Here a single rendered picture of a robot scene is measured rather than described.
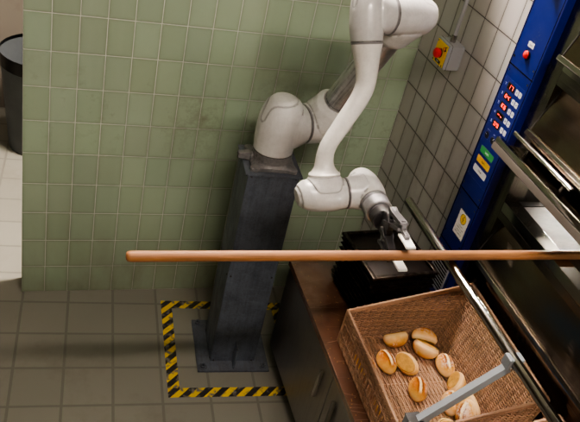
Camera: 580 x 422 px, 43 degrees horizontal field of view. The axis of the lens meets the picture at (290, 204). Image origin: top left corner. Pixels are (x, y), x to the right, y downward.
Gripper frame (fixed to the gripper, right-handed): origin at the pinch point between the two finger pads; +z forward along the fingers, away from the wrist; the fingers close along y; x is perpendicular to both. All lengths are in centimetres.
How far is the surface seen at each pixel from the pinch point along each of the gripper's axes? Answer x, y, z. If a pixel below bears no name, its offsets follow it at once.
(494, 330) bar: -16.1, 2.6, 29.1
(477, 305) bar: -16.0, 2.6, 19.3
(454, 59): -48, -26, -87
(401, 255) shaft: 1.2, -0.5, 1.1
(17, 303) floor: 110, 120, -112
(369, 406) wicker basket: -3, 58, 8
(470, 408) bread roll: -35, 53, 15
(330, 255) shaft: 23.4, -0.2, 1.2
